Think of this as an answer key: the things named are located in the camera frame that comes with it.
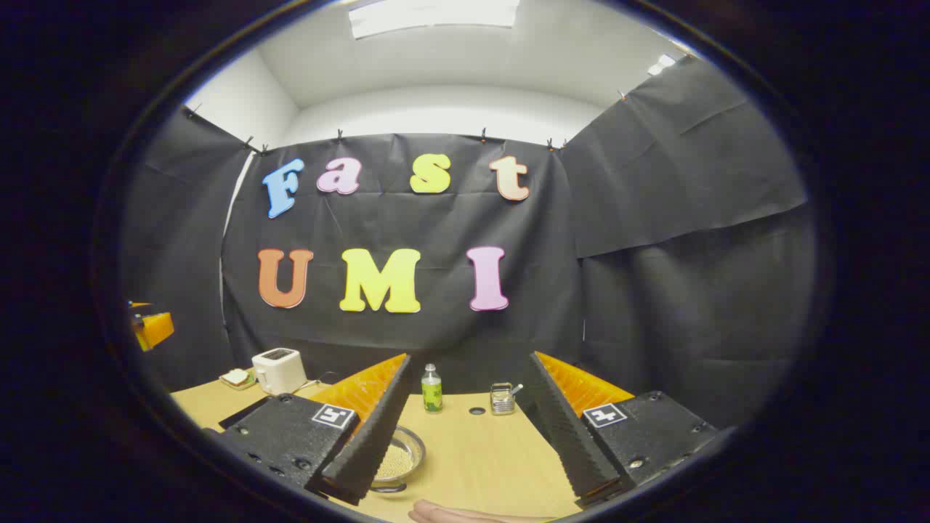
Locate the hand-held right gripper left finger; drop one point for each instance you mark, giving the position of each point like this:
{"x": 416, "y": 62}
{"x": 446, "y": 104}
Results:
{"x": 370, "y": 436}

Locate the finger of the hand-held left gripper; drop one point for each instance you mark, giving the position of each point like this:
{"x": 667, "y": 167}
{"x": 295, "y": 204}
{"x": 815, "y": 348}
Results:
{"x": 154, "y": 328}

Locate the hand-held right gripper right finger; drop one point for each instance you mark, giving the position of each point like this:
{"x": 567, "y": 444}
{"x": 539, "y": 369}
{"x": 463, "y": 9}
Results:
{"x": 563, "y": 428}

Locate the pile of yellow soybeans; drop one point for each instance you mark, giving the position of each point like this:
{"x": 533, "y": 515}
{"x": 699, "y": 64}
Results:
{"x": 396, "y": 461}

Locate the stainless steel pot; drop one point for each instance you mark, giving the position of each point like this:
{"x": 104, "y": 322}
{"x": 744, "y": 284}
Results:
{"x": 410, "y": 444}

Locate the green drink bottle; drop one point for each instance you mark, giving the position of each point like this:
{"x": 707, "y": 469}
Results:
{"x": 431, "y": 392}

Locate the sandwich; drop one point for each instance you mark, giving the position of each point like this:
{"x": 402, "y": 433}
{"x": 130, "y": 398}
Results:
{"x": 236, "y": 376}

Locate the small white sandwich plate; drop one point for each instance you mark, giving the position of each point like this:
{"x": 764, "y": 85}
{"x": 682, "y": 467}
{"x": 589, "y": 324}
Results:
{"x": 251, "y": 383}

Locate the white toaster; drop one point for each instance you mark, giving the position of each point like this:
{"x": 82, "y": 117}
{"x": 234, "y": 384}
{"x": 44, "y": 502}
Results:
{"x": 277, "y": 370}

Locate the black backdrop cloth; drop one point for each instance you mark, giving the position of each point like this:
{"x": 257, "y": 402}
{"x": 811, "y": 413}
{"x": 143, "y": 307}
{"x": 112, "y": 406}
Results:
{"x": 436, "y": 341}

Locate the small ceiling light panel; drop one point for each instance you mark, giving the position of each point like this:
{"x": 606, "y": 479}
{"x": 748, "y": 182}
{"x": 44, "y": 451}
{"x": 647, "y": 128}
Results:
{"x": 661, "y": 65}

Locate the large ceiling light panel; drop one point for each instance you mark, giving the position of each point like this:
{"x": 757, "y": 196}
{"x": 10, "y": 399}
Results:
{"x": 436, "y": 16}

